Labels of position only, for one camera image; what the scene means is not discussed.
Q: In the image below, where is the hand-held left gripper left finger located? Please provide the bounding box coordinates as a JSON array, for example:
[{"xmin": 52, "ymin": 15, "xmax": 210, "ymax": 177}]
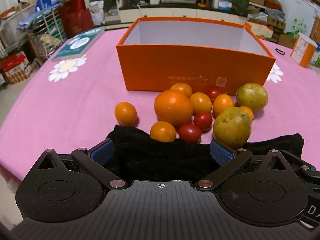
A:
[{"xmin": 36, "ymin": 139, "xmax": 129, "ymax": 191}]

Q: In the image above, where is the orange cardboard box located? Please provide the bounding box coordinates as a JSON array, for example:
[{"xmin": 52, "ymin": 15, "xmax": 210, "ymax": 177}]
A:
[{"xmin": 116, "ymin": 17, "xmax": 276, "ymax": 96}]

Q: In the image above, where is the white plastic bag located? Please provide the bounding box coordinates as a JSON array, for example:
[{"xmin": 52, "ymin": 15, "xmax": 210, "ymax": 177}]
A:
[{"xmin": 89, "ymin": 0, "xmax": 105, "ymax": 25}]

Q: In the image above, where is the brown cardboard box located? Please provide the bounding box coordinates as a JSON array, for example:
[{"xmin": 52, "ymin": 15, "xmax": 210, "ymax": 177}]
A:
[{"xmin": 277, "ymin": 34, "xmax": 298, "ymax": 49}]

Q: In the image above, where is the yellow-green passion fruit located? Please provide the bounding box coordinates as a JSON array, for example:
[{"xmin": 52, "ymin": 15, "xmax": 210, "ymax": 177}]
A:
[
  {"xmin": 236, "ymin": 83, "xmax": 269, "ymax": 112},
  {"xmin": 213, "ymin": 107, "xmax": 251, "ymax": 149}
]

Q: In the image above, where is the orange and white fruit box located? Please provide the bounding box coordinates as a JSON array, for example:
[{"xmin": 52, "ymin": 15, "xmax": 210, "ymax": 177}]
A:
[{"xmin": 246, "ymin": 21, "xmax": 274, "ymax": 39}]

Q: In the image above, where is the metal wire cart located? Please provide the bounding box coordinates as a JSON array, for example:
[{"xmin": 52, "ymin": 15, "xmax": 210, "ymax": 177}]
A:
[{"xmin": 0, "ymin": 0, "xmax": 67, "ymax": 58}]

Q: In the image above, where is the white chest freezer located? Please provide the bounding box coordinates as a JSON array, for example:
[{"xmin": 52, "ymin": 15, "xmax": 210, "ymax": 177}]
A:
[{"xmin": 271, "ymin": 0, "xmax": 317, "ymax": 34}]

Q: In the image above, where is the black fleece cloth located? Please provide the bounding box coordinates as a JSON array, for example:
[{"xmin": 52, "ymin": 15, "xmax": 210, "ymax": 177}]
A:
[{"xmin": 104, "ymin": 124, "xmax": 305, "ymax": 180}]

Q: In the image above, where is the red cherry tomato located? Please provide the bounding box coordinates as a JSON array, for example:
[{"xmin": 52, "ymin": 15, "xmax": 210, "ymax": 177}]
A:
[
  {"xmin": 193, "ymin": 112, "xmax": 213, "ymax": 131},
  {"xmin": 178, "ymin": 123, "xmax": 202, "ymax": 144},
  {"xmin": 206, "ymin": 87, "xmax": 222, "ymax": 101}
]

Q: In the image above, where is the large orange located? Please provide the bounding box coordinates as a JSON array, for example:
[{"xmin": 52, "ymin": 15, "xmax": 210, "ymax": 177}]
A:
[{"xmin": 154, "ymin": 89, "xmax": 194, "ymax": 127}]

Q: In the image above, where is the orange and white canister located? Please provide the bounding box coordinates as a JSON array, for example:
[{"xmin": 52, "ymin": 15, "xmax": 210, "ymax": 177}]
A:
[{"xmin": 290, "ymin": 32, "xmax": 318, "ymax": 68}]

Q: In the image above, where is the teal book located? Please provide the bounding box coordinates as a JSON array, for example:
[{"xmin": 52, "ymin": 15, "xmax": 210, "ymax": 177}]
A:
[{"xmin": 51, "ymin": 27, "xmax": 105, "ymax": 62}]

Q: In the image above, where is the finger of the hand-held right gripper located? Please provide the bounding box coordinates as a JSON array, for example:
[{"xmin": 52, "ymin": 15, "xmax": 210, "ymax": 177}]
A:
[{"xmin": 282, "ymin": 150, "xmax": 320, "ymax": 180}]

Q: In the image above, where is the red gift bag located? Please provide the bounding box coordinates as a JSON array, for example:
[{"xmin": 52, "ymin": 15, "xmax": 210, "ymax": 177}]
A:
[{"xmin": 59, "ymin": 0, "xmax": 95, "ymax": 40}]

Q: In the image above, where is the small orange kumquat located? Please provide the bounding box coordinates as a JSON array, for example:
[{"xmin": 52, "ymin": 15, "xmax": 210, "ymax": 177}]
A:
[
  {"xmin": 114, "ymin": 102, "xmax": 138, "ymax": 126},
  {"xmin": 239, "ymin": 106, "xmax": 255, "ymax": 123},
  {"xmin": 149, "ymin": 121, "xmax": 177, "ymax": 143},
  {"xmin": 212, "ymin": 94, "xmax": 235, "ymax": 117},
  {"xmin": 170, "ymin": 82, "xmax": 193, "ymax": 98},
  {"xmin": 189, "ymin": 92, "xmax": 213, "ymax": 115}
]

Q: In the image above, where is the red and white box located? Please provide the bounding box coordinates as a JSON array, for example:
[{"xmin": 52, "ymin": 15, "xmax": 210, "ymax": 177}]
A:
[{"xmin": 0, "ymin": 51, "xmax": 33, "ymax": 85}]

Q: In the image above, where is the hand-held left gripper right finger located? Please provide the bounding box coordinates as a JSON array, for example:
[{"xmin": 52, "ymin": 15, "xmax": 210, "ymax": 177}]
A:
[{"xmin": 195, "ymin": 140, "xmax": 289, "ymax": 190}]

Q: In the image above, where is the dark green bag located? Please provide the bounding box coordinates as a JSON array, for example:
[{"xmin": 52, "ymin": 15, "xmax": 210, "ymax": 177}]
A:
[{"xmin": 231, "ymin": 0, "xmax": 250, "ymax": 17}]

